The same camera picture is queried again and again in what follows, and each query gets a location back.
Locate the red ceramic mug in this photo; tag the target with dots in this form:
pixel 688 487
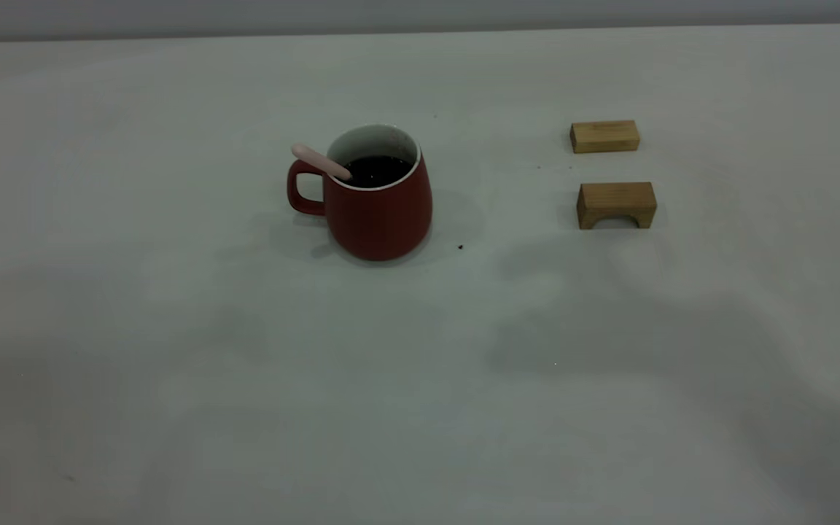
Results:
pixel 383 219

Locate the dark coffee liquid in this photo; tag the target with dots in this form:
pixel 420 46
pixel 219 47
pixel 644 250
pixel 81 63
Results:
pixel 382 171

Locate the arched wooden block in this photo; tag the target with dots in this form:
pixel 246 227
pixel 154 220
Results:
pixel 613 195

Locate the flat rectangular wooden block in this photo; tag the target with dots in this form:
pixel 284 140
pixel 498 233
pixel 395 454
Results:
pixel 604 137

